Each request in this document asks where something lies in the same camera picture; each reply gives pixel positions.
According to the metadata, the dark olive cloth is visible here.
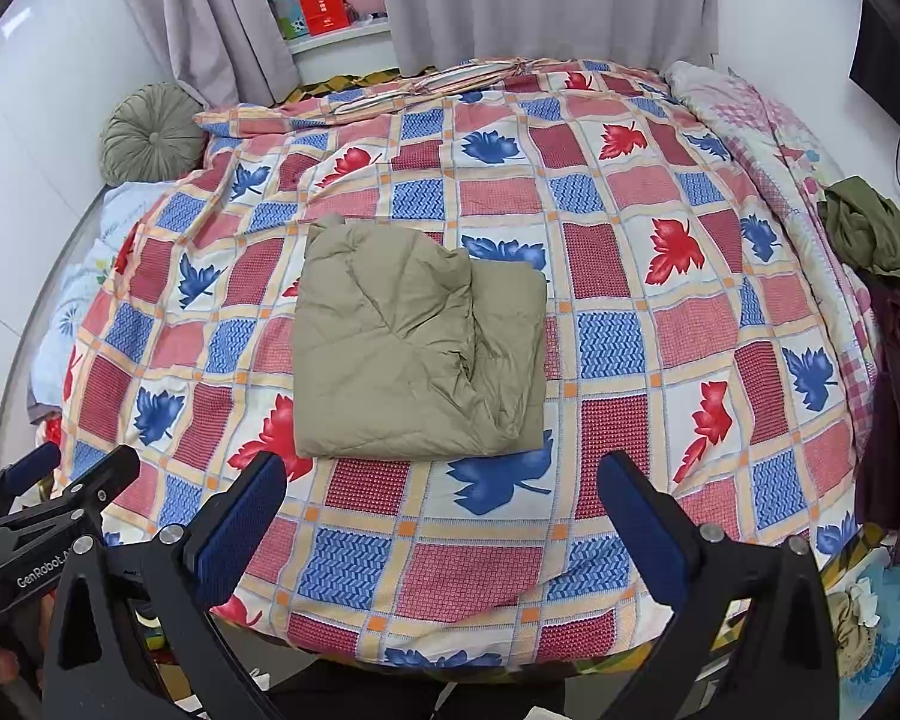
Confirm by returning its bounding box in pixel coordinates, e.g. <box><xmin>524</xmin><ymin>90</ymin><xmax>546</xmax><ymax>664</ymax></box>
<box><xmin>817</xmin><ymin>176</ymin><xmax>900</xmax><ymax>278</ymax></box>

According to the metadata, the green yellow patterned sheet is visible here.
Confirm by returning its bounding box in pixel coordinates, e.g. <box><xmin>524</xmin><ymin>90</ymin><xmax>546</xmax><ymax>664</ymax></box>
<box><xmin>270</xmin><ymin>67</ymin><xmax>421</xmax><ymax>110</ymax></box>

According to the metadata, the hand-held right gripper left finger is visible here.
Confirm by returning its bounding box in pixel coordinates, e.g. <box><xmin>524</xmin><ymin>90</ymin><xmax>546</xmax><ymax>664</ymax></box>
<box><xmin>41</xmin><ymin>451</ymin><xmax>287</xmax><ymax>720</ymax></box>

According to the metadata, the beige crumpled cloth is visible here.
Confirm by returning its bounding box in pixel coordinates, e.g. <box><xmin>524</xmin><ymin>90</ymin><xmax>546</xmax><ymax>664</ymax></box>
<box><xmin>825</xmin><ymin>577</ymin><xmax>882</xmax><ymax>680</ymax></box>

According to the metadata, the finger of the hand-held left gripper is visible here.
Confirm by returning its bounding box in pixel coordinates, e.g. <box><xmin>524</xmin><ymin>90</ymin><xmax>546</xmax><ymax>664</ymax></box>
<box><xmin>0</xmin><ymin>441</ymin><xmax>62</xmax><ymax>518</ymax></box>
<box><xmin>0</xmin><ymin>445</ymin><xmax>142</xmax><ymax>535</ymax></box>

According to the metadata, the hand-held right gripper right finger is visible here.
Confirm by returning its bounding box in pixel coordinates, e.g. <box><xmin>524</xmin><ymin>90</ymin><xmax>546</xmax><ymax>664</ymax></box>
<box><xmin>597</xmin><ymin>450</ymin><xmax>841</xmax><ymax>720</ymax></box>

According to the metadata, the round green pleated cushion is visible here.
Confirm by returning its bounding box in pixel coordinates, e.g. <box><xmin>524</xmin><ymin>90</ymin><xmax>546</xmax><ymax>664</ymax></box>
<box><xmin>99</xmin><ymin>82</ymin><xmax>209</xmax><ymax>188</ymax></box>

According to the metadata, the olive green puffer jacket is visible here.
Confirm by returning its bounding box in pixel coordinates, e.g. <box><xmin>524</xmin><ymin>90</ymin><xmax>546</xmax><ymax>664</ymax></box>
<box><xmin>291</xmin><ymin>214</ymin><xmax>550</xmax><ymax>460</ymax></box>

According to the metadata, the leaf print checked quilt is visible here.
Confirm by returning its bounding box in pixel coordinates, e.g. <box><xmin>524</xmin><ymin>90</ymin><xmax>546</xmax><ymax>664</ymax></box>
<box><xmin>41</xmin><ymin>56</ymin><xmax>882</xmax><ymax>672</ymax></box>

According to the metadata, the white windowsill shelf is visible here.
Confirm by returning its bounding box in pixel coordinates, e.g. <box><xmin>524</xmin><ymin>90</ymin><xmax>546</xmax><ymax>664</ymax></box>
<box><xmin>285</xmin><ymin>15</ymin><xmax>398</xmax><ymax>87</ymax></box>

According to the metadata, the pink floral quilt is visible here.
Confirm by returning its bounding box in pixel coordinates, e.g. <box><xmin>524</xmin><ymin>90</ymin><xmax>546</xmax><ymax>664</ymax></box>
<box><xmin>664</xmin><ymin>60</ymin><xmax>882</xmax><ymax>458</ymax></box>

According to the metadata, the striped bundled cloth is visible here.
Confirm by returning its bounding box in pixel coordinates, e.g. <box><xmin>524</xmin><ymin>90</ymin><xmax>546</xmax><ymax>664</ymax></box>
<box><xmin>330</xmin><ymin>55</ymin><xmax>548</xmax><ymax>121</ymax></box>

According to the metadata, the grey curtain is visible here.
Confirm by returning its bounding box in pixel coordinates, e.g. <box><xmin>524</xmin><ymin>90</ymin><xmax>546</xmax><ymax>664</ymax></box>
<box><xmin>116</xmin><ymin>0</ymin><xmax>305</xmax><ymax>110</ymax></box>
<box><xmin>371</xmin><ymin>0</ymin><xmax>721</xmax><ymax>80</ymax></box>

